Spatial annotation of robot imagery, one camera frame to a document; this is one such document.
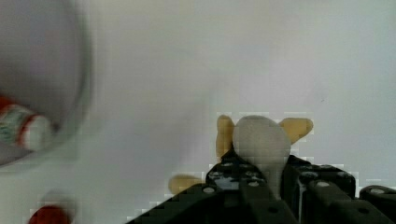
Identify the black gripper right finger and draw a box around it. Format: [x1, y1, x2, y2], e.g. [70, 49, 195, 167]
[281, 156, 396, 224]

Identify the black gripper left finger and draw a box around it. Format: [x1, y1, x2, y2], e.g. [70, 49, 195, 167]
[126, 151, 299, 224]

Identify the peeled plush banana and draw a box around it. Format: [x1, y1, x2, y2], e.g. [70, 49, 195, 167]
[168, 114, 315, 201]

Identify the small red tomato toy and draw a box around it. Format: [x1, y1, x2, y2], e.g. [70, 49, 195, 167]
[27, 204, 72, 224]

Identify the red plush ketchup bottle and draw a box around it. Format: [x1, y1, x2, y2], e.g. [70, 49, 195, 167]
[0, 96, 53, 151]

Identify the grey round plate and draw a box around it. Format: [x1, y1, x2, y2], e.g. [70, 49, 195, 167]
[0, 0, 92, 166]

